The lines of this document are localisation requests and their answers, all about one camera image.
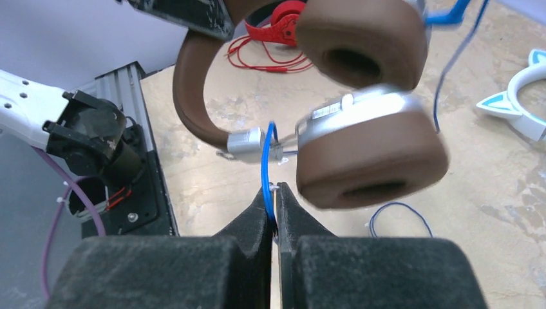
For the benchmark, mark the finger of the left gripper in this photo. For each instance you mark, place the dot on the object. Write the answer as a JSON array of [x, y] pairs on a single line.
[[209, 17]]

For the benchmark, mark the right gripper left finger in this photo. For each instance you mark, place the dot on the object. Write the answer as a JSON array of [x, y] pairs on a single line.
[[231, 269]]

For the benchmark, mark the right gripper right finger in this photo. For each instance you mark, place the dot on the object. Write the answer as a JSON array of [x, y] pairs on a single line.
[[318, 269]]

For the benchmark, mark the brown silver headphones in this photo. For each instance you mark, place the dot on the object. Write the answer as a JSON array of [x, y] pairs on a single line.
[[377, 143]]

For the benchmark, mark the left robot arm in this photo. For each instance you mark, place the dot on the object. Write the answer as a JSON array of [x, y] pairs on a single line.
[[29, 108]]

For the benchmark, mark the red black headphones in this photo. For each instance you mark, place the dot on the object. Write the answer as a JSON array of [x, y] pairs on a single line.
[[273, 23]]

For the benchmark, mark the teal cat ear headphones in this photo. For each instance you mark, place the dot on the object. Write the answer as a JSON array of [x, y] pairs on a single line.
[[505, 104]]

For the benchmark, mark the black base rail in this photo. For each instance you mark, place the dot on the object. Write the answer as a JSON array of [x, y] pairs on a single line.
[[136, 200]]

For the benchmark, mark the aluminium frame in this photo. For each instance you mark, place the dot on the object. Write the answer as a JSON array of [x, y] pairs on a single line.
[[122, 87]]

